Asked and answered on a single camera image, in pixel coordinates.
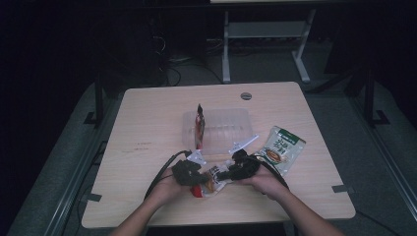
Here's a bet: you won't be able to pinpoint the person's right hand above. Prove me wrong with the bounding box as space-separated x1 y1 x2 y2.
240 164 290 202

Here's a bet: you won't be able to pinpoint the white metal desk frame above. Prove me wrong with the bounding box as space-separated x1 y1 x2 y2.
221 9 318 84

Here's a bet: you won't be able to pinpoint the red and black snack packet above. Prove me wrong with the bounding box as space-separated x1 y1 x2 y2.
194 103 207 151

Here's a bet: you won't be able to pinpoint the left hand-held gripper black cable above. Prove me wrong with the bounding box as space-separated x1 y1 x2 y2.
144 149 193 201

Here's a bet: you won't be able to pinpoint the green and white snack packet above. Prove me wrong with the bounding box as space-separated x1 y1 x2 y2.
254 125 307 177

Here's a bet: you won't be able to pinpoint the black floor cables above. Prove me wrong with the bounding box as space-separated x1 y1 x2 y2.
160 57 224 87

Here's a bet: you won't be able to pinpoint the black metal stand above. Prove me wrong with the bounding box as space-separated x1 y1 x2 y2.
83 73 106 127
362 68 391 129

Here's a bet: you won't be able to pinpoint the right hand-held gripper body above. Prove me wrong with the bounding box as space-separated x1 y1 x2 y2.
228 134 262 182

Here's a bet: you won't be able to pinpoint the clear plastic container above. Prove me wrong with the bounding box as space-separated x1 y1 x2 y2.
181 108 254 156

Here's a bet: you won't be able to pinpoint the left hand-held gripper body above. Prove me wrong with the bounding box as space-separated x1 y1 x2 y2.
171 149 207 187

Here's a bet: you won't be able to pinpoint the metal floor rail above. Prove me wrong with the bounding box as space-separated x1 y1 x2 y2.
42 141 109 236
347 97 417 210

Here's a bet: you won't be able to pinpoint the white and orange snack packet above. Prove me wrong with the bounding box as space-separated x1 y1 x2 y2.
190 161 235 199

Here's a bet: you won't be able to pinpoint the right hand-held gripper black cable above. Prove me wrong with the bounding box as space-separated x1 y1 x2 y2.
252 155 290 191

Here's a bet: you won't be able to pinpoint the person's left hand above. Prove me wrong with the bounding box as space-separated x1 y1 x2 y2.
147 167 195 208

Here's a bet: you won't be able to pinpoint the hand-held gripper black cable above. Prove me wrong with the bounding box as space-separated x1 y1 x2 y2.
252 155 290 191
144 149 193 201

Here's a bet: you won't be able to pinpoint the black floor cable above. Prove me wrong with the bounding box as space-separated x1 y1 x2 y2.
355 209 404 236

